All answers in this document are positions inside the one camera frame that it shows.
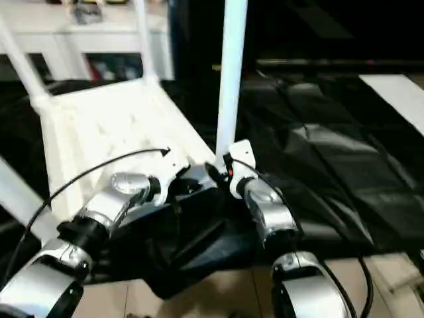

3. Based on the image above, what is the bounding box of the white plastic table top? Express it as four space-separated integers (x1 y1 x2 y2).
30 77 230 240

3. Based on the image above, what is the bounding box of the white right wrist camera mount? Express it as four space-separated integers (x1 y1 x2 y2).
226 138 258 200

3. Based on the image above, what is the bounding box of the white glass-door sideboard cabinet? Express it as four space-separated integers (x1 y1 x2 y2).
0 0 176 83

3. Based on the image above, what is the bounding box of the white flat board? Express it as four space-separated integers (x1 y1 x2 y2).
358 74 424 134

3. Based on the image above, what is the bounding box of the grey crumpled bag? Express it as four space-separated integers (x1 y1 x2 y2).
72 3 103 25

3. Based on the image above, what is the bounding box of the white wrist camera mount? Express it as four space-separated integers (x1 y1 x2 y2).
226 138 258 200
153 148 192 207

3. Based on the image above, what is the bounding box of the black backdrop cloth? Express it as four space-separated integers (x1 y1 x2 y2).
168 0 424 77

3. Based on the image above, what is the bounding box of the black work mat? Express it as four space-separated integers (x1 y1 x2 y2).
0 74 424 299

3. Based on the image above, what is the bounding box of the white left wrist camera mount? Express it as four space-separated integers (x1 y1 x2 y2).
153 148 192 207

